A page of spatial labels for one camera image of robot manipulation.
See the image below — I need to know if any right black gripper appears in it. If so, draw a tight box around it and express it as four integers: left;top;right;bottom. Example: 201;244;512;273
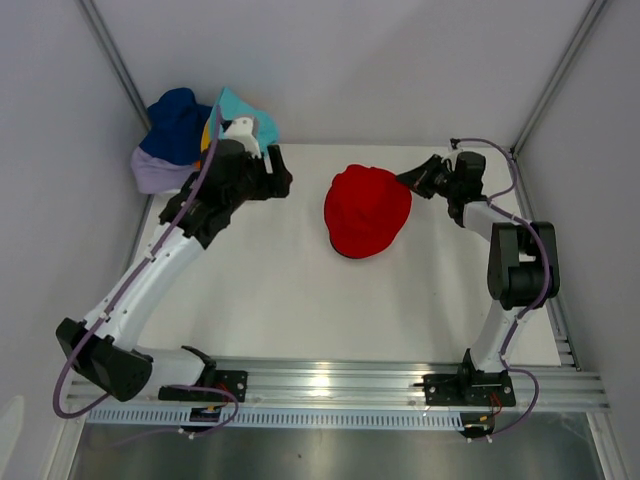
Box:
394;155;459;200

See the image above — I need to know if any red bucket hat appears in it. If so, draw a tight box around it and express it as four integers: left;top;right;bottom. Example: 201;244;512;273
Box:
323;164;412;253

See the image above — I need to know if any yellow bucket hat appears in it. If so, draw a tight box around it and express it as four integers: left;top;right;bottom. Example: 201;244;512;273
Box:
200;120;211;159

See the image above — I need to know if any teal bucket hat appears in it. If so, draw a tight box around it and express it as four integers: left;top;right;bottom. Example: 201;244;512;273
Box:
200;87;280;156

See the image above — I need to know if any blue bucket hat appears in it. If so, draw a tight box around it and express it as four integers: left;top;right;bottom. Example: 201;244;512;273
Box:
139;87;212;166

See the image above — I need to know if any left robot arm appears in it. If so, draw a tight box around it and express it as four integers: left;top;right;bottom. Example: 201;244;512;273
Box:
56;139;293;402

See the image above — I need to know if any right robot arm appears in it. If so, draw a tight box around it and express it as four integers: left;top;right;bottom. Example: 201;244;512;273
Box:
396;150;560;404

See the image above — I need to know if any white plastic basket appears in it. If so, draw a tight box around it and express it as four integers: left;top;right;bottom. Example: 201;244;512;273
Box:
169;142;275;206

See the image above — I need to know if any lavender bucket hat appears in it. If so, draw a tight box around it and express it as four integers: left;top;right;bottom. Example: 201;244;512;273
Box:
130;147;196;195

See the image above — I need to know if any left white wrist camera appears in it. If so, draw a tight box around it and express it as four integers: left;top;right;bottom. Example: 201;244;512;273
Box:
221;115;262;158

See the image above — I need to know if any black wire hat stand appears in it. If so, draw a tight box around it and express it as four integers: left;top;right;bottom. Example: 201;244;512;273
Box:
331;242;381;260

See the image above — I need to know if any right aluminium frame post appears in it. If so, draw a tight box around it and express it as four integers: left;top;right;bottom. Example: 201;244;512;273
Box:
511;0;612;157

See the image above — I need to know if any aluminium frame post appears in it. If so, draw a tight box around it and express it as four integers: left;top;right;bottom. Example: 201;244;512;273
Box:
511;0;612;157
75;0;151;132

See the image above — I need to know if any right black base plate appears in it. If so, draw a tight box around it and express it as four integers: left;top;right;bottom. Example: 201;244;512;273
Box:
422;371;516;407

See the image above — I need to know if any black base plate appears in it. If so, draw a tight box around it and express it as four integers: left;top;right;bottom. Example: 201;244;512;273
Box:
422;371;516;407
158;369;249;403

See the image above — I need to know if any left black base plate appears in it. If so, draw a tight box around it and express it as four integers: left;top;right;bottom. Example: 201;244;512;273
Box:
158;369;249;403

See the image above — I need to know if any aluminium mounting rail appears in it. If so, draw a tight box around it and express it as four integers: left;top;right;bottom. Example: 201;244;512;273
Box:
64;353;612;414

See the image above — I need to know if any left aluminium frame post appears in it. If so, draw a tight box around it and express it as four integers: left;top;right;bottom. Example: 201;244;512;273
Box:
75;0;151;132

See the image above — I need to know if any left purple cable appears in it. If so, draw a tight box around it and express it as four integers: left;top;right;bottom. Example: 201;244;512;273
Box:
53;104;240;446

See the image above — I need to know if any white slotted cable duct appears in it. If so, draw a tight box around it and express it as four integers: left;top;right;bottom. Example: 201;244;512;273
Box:
88;406;463;431

